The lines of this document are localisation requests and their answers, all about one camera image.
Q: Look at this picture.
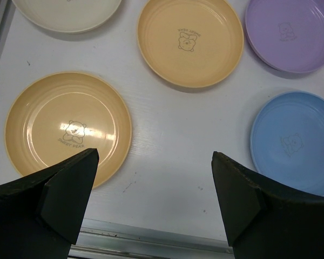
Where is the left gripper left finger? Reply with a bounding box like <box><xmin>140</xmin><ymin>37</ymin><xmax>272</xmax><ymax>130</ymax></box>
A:
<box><xmin>0</xmin><ymin>148</ymin><xmax>99</xmax><ymax>258</ymax></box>

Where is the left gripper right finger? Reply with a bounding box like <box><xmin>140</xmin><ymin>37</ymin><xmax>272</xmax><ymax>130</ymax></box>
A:
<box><xmin>211</xmin><ymin>152</ymin><xmax>324</xmax><ymax>258</ymax></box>

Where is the blue plate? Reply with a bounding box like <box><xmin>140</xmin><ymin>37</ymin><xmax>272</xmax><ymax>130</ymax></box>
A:
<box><xmin>249</xmin><ymin>91</ymin><xmax>324</xmax><ymax>196</ymax></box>

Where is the yellow plate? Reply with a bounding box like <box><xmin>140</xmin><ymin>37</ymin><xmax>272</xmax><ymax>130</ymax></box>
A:
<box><xmin>137</xmin><ymin>1</ymin><xmax>245</xmax><ymax>88</ymax></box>
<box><xmin>4</xmin><ymin>71</ymin><xmax>132</xmax><ymax>187</ymax></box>

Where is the far purple plate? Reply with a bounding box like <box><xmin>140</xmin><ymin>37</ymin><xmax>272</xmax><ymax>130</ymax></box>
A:
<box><xmin>245</xmin><ymin>1</ymin><xmax>324</xmax><ymax>74</ymax></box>

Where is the cream white plate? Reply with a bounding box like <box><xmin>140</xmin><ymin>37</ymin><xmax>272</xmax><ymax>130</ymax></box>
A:
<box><xmin>13</xmin><ymin>0</ymin><xmax>122</xmax><ymax>33</ymax></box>

